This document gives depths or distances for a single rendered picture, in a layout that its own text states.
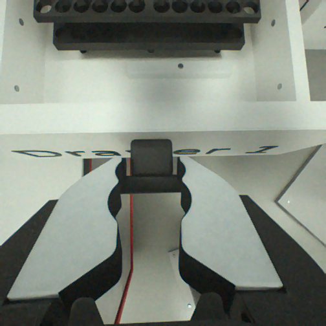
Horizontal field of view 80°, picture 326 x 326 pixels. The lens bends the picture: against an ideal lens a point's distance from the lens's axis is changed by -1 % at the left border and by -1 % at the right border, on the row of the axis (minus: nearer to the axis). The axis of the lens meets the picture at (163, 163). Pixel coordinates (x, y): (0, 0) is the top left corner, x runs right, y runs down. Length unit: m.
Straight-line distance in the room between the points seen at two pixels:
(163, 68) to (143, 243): 0.95
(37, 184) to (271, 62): 0.32
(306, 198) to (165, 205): 0.73
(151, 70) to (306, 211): 1.16
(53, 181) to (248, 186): 0.99
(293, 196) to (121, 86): 1.11
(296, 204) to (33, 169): 1.16
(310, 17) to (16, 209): 0.43
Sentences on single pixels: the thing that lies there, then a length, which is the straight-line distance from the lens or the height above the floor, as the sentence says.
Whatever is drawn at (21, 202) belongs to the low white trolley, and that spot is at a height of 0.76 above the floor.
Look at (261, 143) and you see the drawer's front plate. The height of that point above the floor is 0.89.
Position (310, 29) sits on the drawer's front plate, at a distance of 0.32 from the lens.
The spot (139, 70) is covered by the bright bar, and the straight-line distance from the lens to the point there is 0.22.
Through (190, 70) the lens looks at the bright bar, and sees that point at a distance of 0.22.
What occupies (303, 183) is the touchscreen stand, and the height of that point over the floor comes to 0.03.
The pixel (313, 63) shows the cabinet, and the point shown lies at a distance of 0.47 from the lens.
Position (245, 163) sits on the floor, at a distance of 1.15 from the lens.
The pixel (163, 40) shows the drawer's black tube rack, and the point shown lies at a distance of 0.21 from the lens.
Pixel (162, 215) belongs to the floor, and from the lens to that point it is 1.05.
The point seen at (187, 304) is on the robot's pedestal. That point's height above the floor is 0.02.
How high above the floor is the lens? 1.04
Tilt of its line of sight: 84 degrees down
